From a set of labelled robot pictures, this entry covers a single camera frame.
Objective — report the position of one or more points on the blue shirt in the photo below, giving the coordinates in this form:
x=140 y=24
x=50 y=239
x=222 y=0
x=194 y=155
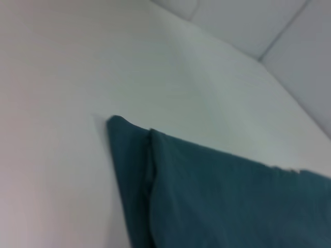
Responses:
x=219 y=193

